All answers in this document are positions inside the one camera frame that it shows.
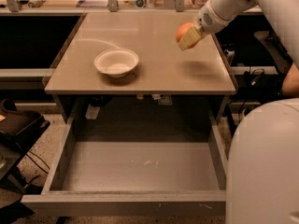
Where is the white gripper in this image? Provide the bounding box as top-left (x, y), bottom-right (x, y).
top-left (178, 0), bottom-right (237, 50)

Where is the orange fruit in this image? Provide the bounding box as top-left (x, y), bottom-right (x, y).
top-left (176, 22), bottom-right (196, 46)

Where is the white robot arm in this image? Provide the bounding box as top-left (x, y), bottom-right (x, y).
top-left (177, 0), bottom-right (299, 224)

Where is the person's forearm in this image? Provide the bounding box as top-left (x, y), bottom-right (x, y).
top-left (281, 63), bottom-right (299, 97)

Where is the grey cabinet with beige counter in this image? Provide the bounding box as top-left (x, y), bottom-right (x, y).
top-left (42, 11), bottom-right (239, 123)

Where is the grey open drawer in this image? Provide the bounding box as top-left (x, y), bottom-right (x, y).
top-left (21, 97), bottom-right (230, 217)

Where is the white paper bowl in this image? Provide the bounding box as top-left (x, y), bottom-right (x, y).
top-left (93, 49), bottom-right (139, 77)

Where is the black tray on stand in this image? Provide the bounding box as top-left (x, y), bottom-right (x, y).
top-left (0, 99), bottom-right (50, 152)

